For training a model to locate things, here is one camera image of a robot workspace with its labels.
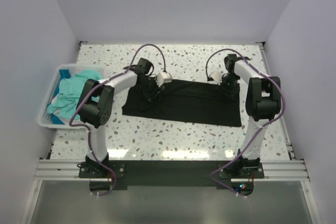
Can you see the aluminium frame rail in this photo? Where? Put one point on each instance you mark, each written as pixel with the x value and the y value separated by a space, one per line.
pixel 57 169

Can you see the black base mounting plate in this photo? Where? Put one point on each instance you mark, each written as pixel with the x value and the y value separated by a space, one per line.
pixel 119 175

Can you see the white plastic laundry basket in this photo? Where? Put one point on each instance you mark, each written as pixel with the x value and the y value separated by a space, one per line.
pixel 44 119

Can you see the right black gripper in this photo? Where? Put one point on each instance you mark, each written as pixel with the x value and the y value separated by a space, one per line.
pixel 230 93

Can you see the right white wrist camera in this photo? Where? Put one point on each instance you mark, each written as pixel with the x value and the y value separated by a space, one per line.
pixel 216 76

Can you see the teal t shirt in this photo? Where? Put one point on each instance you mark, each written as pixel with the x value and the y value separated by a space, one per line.
pixel 70 90

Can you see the black t shirt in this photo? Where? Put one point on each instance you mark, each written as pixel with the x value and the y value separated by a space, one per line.
pixel 186 101

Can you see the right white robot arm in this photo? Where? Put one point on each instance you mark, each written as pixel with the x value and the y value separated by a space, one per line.
pixel 263 103

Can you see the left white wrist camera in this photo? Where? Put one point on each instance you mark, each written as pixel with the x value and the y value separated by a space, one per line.
pixel 162 78

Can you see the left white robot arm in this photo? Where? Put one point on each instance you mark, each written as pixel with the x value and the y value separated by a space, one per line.
pixel 96 101

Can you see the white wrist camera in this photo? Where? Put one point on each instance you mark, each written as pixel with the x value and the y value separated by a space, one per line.
pixel 216 76
pixel 162 78

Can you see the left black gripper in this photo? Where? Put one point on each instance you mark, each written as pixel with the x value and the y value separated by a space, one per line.
pixel 154 96

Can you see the blue t shirt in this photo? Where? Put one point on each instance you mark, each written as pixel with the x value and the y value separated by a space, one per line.
pixel 64 74

